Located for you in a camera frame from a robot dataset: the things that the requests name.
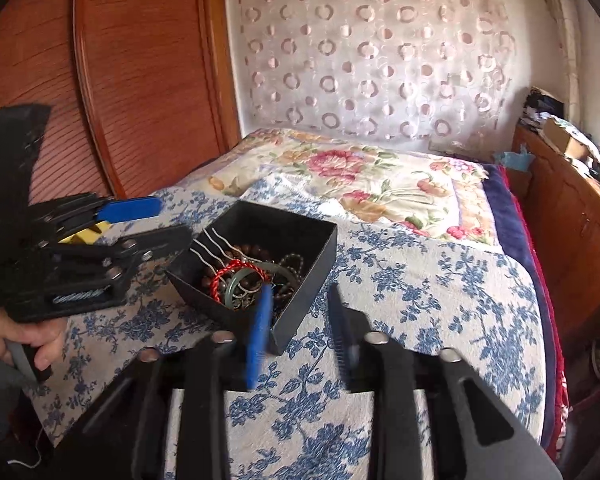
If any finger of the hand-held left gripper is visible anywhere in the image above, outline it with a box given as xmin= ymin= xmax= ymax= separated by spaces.
xmin=55 ymin=225 xmax=193 ymax=289
xmin=32 ymin=194 xmax=162 ymax=244

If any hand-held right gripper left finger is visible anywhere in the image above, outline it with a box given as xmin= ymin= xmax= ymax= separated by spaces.
xmin=75 ymin=284 xmax=276 ymax=480

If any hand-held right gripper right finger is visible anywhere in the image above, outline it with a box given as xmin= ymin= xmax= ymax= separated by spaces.
xmin=327 ymin=284 xmax=563 ymax=480

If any black cardboard box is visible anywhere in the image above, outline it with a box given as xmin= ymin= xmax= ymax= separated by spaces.
xmin=165 ymin=200 xmax=338 ymax=356

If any green jade bangle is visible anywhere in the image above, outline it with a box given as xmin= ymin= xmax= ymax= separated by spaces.
xmin=225 ymin=269 xmax=262 ymax=309

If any metal wavy hairpin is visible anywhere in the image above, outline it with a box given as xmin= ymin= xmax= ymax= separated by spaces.
xmin=190 ymin=237 xmax=227 ymax=267
xmin=202 ymin=229 xmax=242 ymax=257

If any red cord bracelet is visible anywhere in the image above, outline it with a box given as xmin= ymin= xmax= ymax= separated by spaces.
xmin=211 ymin=260 xmax=272 ymax=302

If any brown wooden bead bracelet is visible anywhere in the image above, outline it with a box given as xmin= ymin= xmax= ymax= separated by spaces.
xmin=201 ymin=242 xmax=281 ymax=307

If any person's left hand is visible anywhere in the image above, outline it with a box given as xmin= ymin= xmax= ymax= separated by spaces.
xmin=0 ymin=307 xmax=67 ymax=372

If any yellow object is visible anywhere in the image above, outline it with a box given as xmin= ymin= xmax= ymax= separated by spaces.
xmin=60 ymin=225 xmax=107 ymax=246

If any blue floral cloth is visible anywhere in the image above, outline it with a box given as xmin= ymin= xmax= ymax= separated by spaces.
xmin=27 ymin=175 xmax=548 ymax=480

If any wooden headboard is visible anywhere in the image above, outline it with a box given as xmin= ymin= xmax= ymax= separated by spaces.
xmin=0 ymin=0 xmax=242 ymax=203

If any dark blue blanket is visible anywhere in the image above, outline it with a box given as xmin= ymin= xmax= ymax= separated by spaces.
xmin=480 ymin=162 xmax=567 ymax=456

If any wooden cabinet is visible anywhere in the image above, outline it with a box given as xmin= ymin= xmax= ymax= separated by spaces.
xmin=509 ymin=125 xmax=600 ymax=358

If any light blue cloth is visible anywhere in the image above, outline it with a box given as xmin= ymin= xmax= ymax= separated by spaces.
xmin=495 ymin=147 xmax=533 ymax=172

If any circle patterned sheer curtain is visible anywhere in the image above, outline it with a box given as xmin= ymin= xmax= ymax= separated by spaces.
xmin=225 ymin=0 xmax=526 ymax=157

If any brown cardboard box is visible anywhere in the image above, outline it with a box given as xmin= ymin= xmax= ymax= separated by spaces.
xmin=545 ymin=117 xmax=592 ymax=162

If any stack of folded clothes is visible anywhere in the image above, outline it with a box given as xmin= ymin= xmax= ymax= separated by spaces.
xmin=522 ymin=87 xmax=564 ymax=127

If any white side curtain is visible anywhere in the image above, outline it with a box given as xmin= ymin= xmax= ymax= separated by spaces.
xmin=544 ymin=0 xmax=582 ymax=111

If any white cable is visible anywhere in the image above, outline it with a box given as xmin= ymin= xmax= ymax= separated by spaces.
xmin=9 ymin=432 xmax=47 ymax=467

